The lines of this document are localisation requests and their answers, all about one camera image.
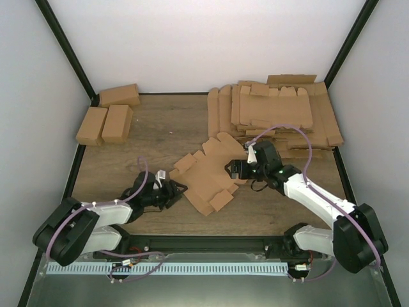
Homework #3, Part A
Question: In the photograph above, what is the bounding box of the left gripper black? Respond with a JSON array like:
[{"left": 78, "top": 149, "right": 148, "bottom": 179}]
[{"left": 143, "top": 180, "right": 189, "bottom": 210}]

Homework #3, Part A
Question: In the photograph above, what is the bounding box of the cardboard box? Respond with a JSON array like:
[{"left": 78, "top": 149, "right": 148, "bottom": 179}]
[
  {"left": 76, "top": 107, "right": 108, "bottom": 146},
  {"left": 102, "top": 105, "right": 133, "bottom": 144},
  {"left": 169, "top": 132, "right": 247, "bottom": 216},
  {"left": 99, "top": 84, "right": 140, "bottom": 107}
]

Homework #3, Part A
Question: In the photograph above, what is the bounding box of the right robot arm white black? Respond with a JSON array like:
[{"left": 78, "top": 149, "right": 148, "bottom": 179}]
[{"left": 224, "top": 141, "right": 389, "bottom": 273}]

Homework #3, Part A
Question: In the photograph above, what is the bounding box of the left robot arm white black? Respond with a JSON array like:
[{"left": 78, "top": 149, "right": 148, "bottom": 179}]
[{"left": 33, "top": 170, "right": 188, "bottom": 266}]

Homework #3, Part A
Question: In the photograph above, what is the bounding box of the folded cardboard box back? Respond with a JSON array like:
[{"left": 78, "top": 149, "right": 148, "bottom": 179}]
[{"left": 99, "top": 84, "right": 140, "bottom": 107}]

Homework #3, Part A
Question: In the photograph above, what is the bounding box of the stack of flat cardboard sheets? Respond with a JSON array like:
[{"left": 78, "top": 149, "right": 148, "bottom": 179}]
[{"left": 207, "top": 74, "right": 344, "bottom": 158}]

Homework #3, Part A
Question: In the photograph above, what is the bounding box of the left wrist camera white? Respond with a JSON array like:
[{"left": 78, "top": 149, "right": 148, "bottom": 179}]
[{"left": 153, "top": 169, "right": 166, "bottom": 190}]

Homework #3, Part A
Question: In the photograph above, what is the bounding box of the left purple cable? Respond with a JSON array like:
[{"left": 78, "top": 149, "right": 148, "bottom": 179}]
[{"left": 45, "top": 156, "right": 167, "bottom": 284}]

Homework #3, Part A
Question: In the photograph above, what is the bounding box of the purple cable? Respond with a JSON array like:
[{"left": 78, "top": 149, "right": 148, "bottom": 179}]
[
  {"left": 245, "top": 123, "right": 383, "bottom": 284},
  {"left": 45, "top": 156, "right": 167, "bottom": 284}
]

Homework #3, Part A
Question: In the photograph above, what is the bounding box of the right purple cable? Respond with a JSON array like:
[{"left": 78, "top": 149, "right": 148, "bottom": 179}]
[{"left": 245, "top": 123, "right": 383, "bottom": 284}]

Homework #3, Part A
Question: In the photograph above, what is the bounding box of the black aluminium frame rail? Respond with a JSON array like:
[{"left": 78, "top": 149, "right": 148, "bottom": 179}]
[{"left": 38, "top": 233, "right": 381, "bottom": 256}]

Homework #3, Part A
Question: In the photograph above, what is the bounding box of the light blue slotted cable duct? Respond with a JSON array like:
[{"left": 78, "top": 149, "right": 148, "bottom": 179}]
[{"left": 45, "top": 262, "right": 288, "bottom": 276}]

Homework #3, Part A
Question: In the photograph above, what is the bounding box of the left black corner post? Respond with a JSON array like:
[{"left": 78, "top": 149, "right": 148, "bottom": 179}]
[{"left": 35, "top": 0, "right": 99, "bottom": 107}]

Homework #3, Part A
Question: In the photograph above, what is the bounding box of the black corner post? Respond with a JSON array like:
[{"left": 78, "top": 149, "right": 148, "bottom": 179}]
[
  {"left": 35, "top": 0, "right": 99, "bottom": 107},
  {"left": 324, "top": 0, "right": 379, "bottom": 89}
]

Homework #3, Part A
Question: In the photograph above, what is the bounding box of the right black corner post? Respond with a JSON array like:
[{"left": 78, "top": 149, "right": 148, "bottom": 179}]
[{"left": 324, "top": 0, "right": 379, "bottom": 89}]

